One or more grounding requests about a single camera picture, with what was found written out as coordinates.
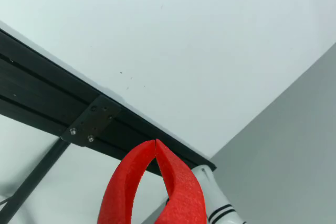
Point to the black aluminium rail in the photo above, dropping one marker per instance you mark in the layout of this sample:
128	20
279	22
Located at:
39	87

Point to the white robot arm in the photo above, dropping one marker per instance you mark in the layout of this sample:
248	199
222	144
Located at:
218	197

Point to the black rail mounting plate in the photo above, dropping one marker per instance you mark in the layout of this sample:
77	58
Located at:
97	119

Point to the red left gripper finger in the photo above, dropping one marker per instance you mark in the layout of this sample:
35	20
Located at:
118	195

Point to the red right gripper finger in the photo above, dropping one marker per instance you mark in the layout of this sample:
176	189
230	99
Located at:
183	192

